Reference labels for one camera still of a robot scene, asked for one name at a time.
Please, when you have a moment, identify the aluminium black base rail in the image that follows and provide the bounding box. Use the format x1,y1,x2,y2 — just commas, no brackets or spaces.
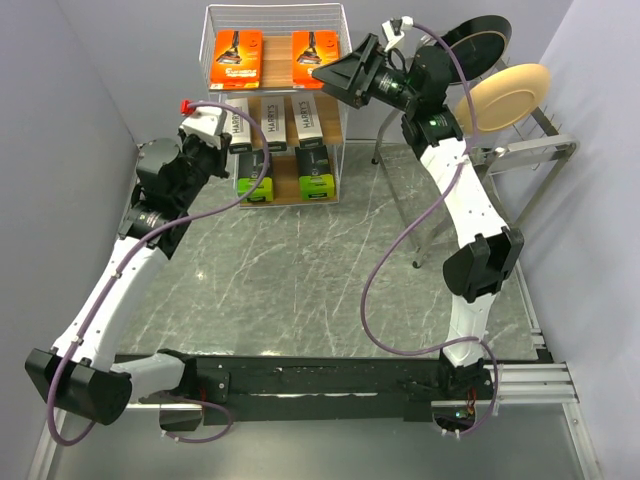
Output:
24,349,606,480

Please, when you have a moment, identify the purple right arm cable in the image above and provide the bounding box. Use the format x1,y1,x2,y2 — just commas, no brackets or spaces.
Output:
359,22,500,439

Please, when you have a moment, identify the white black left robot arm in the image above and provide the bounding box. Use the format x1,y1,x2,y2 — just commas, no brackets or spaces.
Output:
25,133,231,425

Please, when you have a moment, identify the metal dish rack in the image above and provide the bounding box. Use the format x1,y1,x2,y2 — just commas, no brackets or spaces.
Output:
370,54,581,269

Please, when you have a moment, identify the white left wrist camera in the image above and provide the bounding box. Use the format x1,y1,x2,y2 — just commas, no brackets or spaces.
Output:
178,99,226,149

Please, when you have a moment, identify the orange Gillette pack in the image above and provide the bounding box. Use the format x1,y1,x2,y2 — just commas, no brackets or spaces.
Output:
209,30,263,90
291,30,340,89

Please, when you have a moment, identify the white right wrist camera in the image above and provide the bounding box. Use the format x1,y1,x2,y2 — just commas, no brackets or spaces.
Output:
382,16,414,52

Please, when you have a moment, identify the Gillette Labs razor box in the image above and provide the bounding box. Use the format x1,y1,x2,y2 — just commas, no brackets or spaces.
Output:
294,146,336,200
236,150,274,203

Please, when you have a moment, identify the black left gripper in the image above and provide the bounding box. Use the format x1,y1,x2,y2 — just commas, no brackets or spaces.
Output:
176,125,233,209

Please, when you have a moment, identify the beige plate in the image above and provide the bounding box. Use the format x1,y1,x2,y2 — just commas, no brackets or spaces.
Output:
470,63,551,134

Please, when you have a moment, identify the black plate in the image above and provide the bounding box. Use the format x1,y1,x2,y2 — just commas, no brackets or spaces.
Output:
443,15,512,81

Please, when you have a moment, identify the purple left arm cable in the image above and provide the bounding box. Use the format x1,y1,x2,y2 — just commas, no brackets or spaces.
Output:
46,99,274,446

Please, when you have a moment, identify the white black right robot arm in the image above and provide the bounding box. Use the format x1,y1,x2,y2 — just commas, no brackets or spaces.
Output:
312,34,524,398

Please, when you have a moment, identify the white wire wooden shelf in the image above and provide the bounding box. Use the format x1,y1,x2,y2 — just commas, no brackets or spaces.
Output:
199,3,351,209

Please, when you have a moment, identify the white Harry's box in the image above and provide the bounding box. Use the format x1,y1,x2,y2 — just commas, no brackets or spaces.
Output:
291,93,324,148
225,98,252,154
261,96,287,152

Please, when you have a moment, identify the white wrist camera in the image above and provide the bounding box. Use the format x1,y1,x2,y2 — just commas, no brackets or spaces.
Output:
178,99,226,149
382,16,414,52

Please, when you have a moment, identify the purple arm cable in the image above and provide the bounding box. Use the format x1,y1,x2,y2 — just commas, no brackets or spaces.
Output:
46,99,274,446
359,22,500,439

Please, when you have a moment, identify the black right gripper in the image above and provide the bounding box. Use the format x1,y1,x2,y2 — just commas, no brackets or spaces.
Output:
310,34,418,114

